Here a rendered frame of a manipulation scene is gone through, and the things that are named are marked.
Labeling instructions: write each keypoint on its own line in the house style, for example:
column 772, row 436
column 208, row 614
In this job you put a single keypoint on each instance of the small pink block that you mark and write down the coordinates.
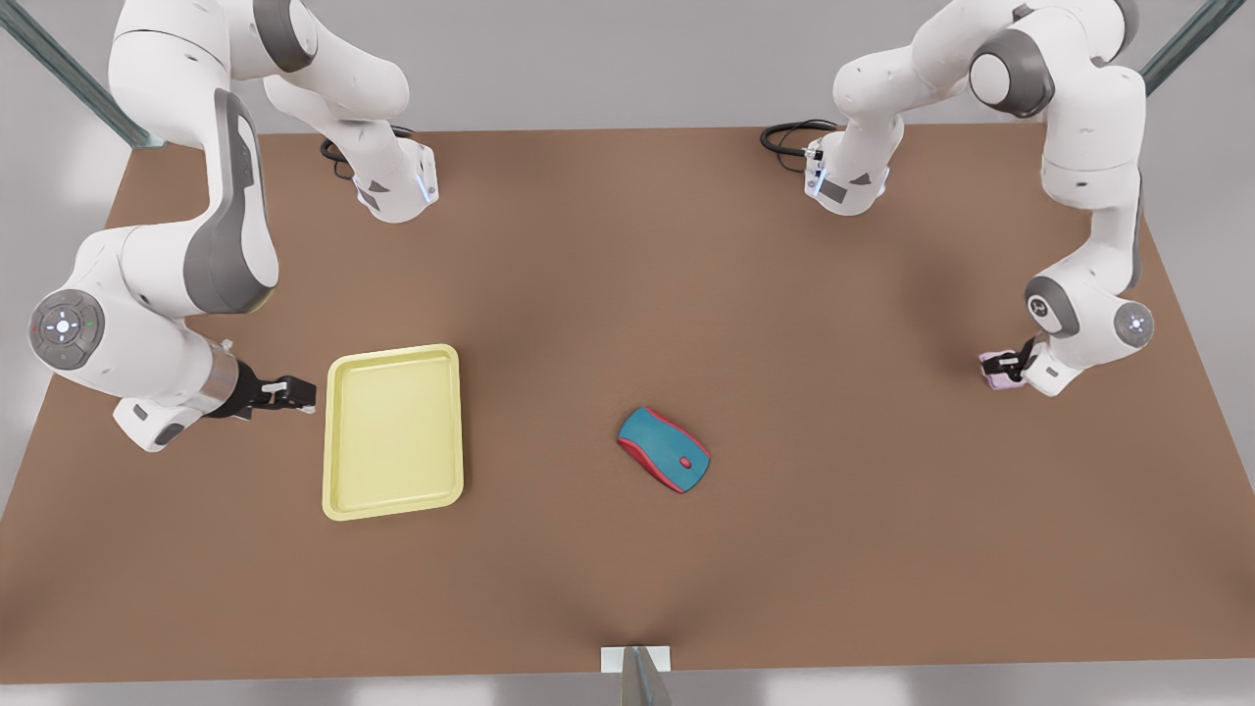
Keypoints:
column 996, row 372

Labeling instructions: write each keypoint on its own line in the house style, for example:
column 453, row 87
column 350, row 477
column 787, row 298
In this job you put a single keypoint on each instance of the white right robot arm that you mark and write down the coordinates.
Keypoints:
column 157, row 324

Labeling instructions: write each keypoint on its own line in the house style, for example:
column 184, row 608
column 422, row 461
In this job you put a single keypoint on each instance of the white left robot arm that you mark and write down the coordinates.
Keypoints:
column 1088, row 147

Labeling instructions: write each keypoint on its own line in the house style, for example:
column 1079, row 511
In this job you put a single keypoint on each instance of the yellow rectangular tray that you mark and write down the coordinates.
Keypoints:
column 393, row 431

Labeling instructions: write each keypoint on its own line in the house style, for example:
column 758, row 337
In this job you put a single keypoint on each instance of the teal and red computer mouse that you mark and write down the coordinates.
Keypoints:
column 663, row 449

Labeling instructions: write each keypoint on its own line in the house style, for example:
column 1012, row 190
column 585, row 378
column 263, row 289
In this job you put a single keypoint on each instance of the silver frame post with foot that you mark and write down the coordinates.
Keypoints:
column 637, row 672

